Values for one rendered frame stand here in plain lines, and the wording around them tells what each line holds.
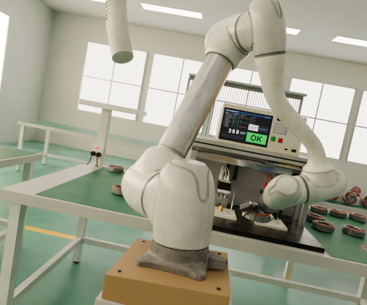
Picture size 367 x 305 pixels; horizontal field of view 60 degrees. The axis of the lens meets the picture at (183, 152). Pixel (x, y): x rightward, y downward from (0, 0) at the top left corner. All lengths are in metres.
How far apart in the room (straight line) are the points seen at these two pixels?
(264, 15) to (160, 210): 0.65
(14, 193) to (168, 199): 0.92
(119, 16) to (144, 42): 5.80
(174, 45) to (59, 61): 2.96
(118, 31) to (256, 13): 1.59
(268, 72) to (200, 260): 0.60
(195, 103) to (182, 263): 0.50
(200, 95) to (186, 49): 7.15
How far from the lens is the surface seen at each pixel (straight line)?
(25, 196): 1.55
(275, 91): 1.08
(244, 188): 1.86
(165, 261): 0.83
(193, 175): 0.79
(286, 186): 1.09
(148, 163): 0.97
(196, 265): 0.83
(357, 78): 8.78
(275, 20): 1.07
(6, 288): 1.78
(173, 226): 0.80
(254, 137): 1.71
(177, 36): 8.29
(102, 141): 2.36
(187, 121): 1.02
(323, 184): 1.18
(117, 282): 0.80
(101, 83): 8.47
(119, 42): 2.48
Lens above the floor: 1.18
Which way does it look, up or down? 5 degrees down
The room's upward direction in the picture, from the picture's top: 11 degrees clockwise
